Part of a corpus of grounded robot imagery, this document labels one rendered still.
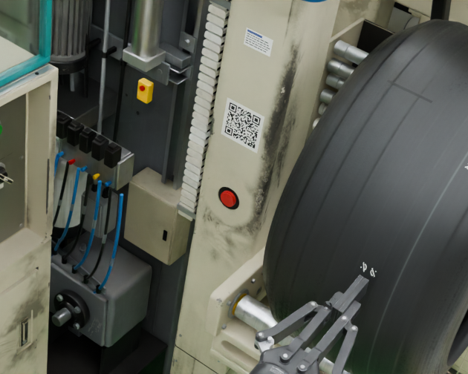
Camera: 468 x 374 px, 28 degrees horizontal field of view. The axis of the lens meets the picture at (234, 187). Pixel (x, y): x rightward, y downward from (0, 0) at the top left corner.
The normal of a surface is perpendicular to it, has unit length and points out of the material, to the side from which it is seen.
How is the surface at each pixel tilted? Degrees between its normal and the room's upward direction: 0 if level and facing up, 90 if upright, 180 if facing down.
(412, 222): 57
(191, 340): 90
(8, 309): 90
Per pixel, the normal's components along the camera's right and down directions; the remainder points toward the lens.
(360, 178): -0.37, -0.09
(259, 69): -0.57, 0.45
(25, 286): 0.81, 0.46
